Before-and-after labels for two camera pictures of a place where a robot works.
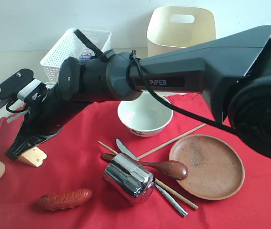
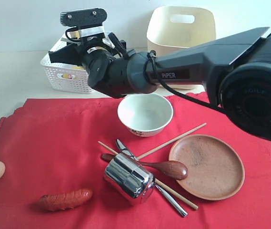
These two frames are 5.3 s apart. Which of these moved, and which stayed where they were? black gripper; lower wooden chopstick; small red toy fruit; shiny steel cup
Moved: black gripper
Stayed: lower wooden chopstick; small red toy fruit; shiny steel cup
